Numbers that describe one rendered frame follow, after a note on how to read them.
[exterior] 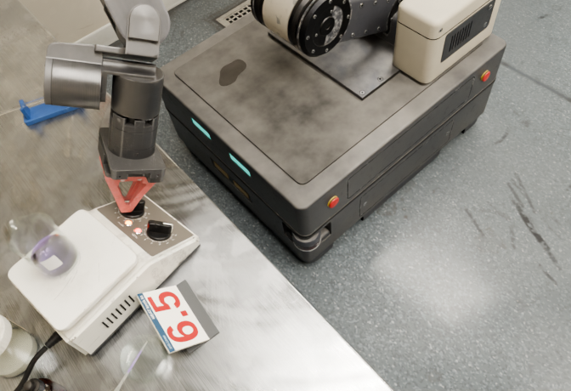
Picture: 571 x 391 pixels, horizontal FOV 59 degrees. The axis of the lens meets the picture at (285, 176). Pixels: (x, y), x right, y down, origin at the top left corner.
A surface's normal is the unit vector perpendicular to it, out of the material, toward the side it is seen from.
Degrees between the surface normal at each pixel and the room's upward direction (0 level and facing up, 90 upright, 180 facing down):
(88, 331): 90
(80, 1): 90
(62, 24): 90
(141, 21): 50
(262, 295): 0
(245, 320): 0
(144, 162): 30
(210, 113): 0
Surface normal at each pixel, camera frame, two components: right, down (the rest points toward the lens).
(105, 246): -0.10, -0.57
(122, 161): 0.25, -0.82
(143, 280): 0.76, 0.48
